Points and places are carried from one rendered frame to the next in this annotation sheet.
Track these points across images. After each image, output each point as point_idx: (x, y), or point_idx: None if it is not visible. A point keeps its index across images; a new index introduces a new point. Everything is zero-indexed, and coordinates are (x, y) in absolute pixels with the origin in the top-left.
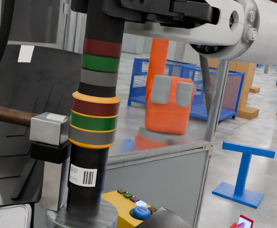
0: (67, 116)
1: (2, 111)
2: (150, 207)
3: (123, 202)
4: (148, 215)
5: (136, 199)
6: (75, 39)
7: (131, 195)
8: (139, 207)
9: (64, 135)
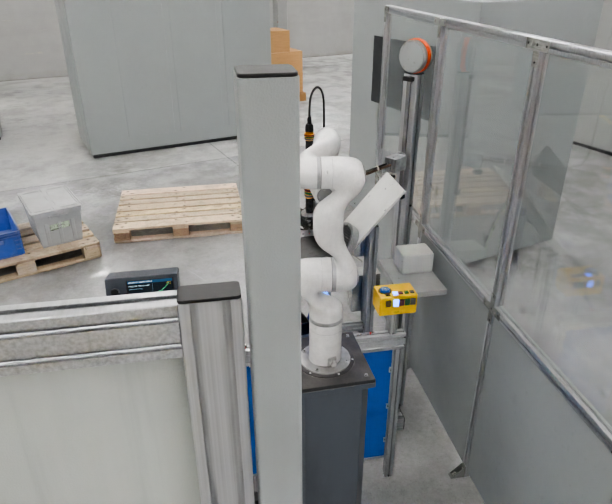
0: None
1: None
2: (388, 293)
3: (399, 289)
4: (380, 290)
5: (399, 292)
6: (509, 212)
7: (404, 292)
8: (387, 288)
9: None
